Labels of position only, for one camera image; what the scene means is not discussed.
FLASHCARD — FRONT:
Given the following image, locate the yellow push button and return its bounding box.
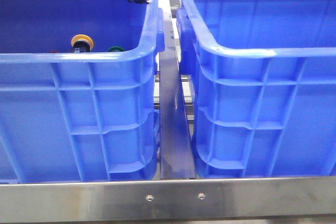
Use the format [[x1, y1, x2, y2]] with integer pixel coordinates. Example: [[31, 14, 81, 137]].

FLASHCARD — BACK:
[[71, 34, 94, 53]]

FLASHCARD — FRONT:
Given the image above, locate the green push button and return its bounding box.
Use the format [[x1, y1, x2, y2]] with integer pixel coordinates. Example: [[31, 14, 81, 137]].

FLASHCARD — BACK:
[[108, 46, 125, 52]]

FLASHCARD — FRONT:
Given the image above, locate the blue plastic crate right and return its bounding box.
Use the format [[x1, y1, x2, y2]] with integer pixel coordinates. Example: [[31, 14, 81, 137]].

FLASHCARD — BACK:
[[177, 0, 335, 178]]

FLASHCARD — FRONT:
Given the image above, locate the blue plastic crate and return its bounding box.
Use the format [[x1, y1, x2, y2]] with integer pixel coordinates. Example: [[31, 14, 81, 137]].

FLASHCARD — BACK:
[[177, 0, 335, 178], [1, 0, 165, 184]]

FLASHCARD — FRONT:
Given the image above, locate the blue plastic crate left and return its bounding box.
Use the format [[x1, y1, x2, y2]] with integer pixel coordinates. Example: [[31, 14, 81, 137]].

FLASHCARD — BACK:
[[1, 0, 165, 184]]

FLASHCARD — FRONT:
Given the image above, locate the metal divider rail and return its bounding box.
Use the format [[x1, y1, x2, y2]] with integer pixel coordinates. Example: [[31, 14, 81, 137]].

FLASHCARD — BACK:
[[159, 8, 196, 179]]

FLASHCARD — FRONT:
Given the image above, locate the left frame screw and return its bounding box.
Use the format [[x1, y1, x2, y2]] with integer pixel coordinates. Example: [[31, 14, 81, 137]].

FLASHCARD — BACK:
[[145, 195, 154, 202]]

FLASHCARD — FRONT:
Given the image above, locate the frame screw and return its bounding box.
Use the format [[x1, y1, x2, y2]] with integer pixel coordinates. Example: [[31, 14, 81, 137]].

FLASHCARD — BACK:
[[145, 195, 154, 202], [197, 193, 206, 200]]

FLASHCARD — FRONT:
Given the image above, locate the right frame screw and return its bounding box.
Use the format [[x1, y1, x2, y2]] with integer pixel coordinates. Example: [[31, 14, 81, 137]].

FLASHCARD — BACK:
[[197, 193, 206, 200]]

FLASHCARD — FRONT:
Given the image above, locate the metal rack frame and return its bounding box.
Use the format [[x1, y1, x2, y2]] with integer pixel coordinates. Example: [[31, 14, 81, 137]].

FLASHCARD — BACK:
[[1, 177, 335, 223]]

